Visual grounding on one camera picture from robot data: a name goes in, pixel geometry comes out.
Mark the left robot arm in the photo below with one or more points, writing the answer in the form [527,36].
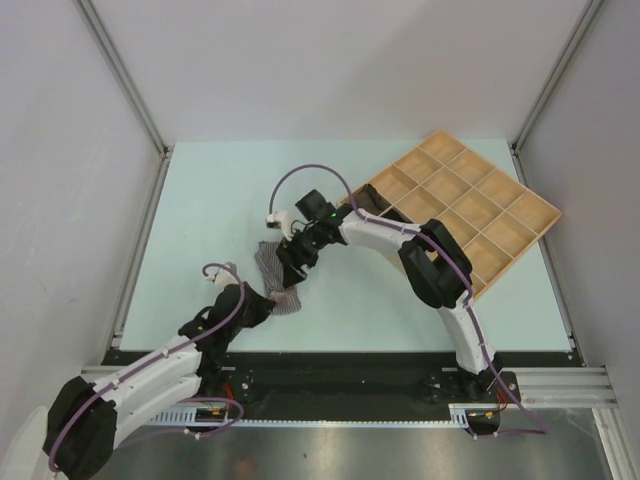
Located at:
[88,420]

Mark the black underwear beige waistband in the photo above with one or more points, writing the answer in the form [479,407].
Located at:
[395,215]

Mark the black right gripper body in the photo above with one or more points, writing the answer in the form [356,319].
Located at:
[305,244]

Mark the wooden compartment tray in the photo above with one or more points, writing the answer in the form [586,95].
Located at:
[498,221]

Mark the grey slotted cable duct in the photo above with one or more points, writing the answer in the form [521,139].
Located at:
[211,415]

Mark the grey striped underwear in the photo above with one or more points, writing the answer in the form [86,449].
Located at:
[286,299]

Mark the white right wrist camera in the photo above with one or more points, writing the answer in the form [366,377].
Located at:
[283,221]

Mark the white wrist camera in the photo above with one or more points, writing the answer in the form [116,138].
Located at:
[283,221]
[221,275]

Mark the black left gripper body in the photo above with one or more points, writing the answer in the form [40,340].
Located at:
[255,314]

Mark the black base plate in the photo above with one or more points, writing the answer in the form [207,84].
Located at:
[372,360]

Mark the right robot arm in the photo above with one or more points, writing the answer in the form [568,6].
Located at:
[438,271]

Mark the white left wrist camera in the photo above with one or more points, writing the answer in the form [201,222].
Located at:
[221,275]

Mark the brown underwear beige waistband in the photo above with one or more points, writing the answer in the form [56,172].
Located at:
[369,199]

